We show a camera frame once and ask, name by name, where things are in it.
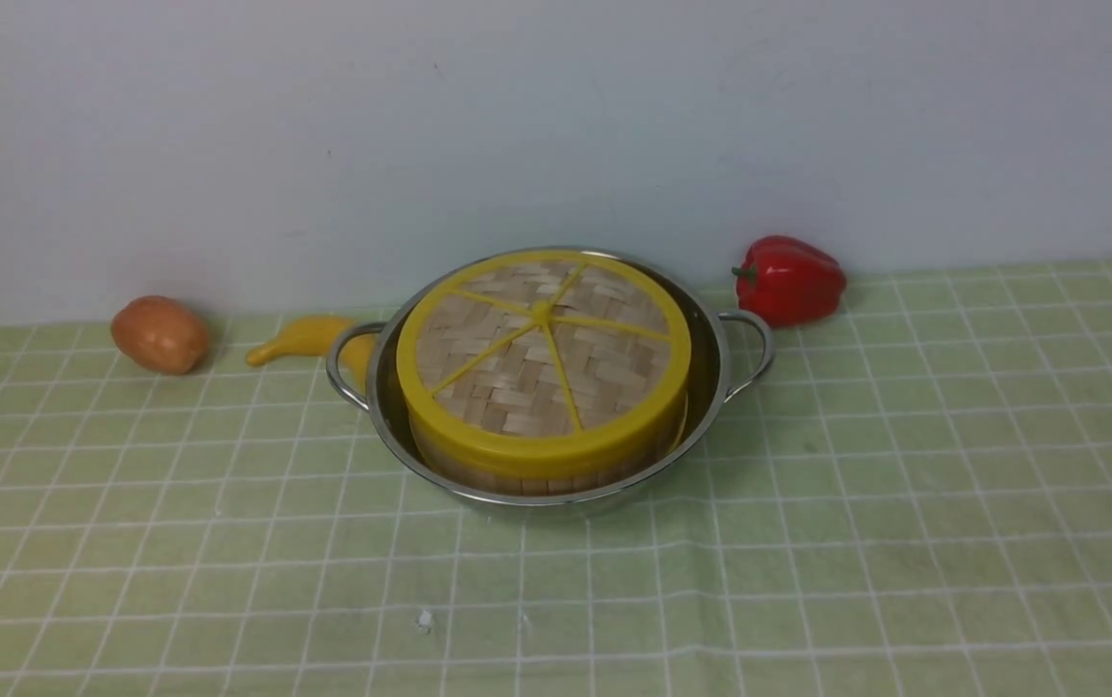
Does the yellow rimmed bamboo steamer basket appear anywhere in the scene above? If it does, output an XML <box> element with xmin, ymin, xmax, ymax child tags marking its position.
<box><xmin>410</xmin><ymin>396</ymin><xmax>689</xmax><ymax>498</ymax></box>

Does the yellow woven bamboo steamer lid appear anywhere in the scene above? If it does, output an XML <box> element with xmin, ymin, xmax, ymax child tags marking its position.
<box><xmin>395</xmin><ymin>250</ymin><xmax>693</xmax><ymax>470</ymax></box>

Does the brown potato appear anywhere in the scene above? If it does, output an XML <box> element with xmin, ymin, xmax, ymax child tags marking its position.
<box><xmin>110</xmin><ymin>295</ymin><xmax>210</xmax><ymax>376</ymax></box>

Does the yellow toy banana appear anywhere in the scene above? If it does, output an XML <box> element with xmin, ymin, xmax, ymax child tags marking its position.
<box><xmin>245</xmin><ymin>315</ymin><xmax>376</xmax><ymax>391</ymax></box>

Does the red bell pepper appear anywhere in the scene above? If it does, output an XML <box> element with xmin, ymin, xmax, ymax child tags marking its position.
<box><xmin>732</xmin><ymin>235</ymin><xmax>848</xmax><ymax>329</ymax></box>

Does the green checkered tablecloth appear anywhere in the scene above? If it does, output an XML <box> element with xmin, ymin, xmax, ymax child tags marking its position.
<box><xmin>0</xmin><ymin>259</ymin><xmax>1112</xmax><ymax>696</ymax></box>

